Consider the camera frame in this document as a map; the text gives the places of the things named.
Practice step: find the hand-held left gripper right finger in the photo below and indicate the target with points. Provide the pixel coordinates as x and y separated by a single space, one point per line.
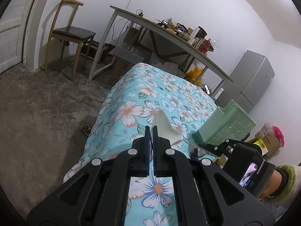
154 146

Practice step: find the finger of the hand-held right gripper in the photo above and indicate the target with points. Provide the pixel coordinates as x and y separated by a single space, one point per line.
218 148

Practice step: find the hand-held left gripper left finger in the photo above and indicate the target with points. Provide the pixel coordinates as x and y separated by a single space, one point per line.
147 146

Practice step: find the white ceramic spoon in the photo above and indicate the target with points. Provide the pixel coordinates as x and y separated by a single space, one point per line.
164 127

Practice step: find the green plastic utensil holder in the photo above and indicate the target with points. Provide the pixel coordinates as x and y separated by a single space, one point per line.
225 122

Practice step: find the person's right forearm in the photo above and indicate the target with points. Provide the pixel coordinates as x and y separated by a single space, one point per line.
285 179

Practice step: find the yellow-green packet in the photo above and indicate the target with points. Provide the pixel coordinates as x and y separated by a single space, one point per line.
261 144

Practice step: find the open cardboard box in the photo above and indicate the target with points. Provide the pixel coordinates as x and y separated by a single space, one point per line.
270 141

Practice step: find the pink plastic bag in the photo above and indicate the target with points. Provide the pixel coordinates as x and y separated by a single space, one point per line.
278 134

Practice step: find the small dark box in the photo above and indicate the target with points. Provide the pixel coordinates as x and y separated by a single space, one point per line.
85 130

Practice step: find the grey refrigerator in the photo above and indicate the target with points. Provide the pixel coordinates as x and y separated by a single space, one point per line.
254 80

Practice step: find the yellow plastic bag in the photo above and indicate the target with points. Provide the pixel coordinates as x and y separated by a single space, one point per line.
195 74

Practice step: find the white plastic bag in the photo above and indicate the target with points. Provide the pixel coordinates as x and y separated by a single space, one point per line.
164 66

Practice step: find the clutter of bottles and boxes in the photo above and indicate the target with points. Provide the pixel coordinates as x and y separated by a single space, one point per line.
202 44

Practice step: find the dark crate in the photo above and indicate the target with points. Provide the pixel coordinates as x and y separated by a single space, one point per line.
94 48

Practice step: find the grey desk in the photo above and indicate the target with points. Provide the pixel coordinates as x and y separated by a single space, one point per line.
141 20

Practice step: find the wooden chair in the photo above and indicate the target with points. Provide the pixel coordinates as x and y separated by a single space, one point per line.
73 31

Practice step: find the white door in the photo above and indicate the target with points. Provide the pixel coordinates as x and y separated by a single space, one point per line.
11 28

